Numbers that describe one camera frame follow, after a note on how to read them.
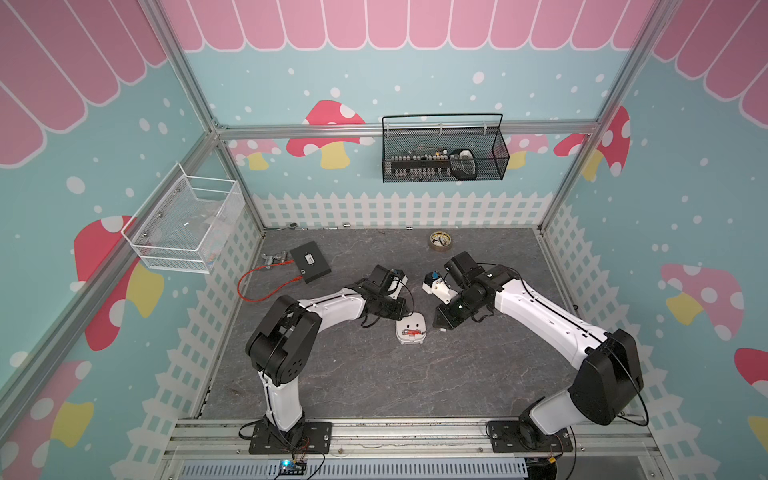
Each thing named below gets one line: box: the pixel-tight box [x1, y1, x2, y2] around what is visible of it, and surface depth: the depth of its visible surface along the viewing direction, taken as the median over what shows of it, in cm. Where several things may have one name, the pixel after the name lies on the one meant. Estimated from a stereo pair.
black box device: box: [290, 241, 332, 284], surface depth 110 cm
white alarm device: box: [395, 311, 427, 345], surface depth 91 cm
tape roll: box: [429, 231, 452, 252], surface depth 118 cm
